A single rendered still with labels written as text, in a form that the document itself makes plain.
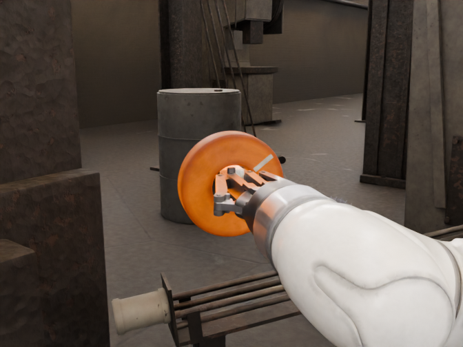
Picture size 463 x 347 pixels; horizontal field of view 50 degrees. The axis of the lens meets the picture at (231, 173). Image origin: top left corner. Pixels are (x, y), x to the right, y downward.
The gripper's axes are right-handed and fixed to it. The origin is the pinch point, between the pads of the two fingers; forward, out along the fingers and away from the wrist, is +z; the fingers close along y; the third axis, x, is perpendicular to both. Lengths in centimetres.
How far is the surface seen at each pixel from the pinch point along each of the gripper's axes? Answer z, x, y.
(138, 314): 7.1, -24.9, -13.3
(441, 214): 147, -76, 173
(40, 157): 30.2, -3.0, -27.5
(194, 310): 6.0, -25.2, -4.2
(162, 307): 6.9, -24.2, -9.3
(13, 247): 12.0, -12.9, -31.5
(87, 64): 779, -27, 8
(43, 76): 32.1, 11.7, -25.9
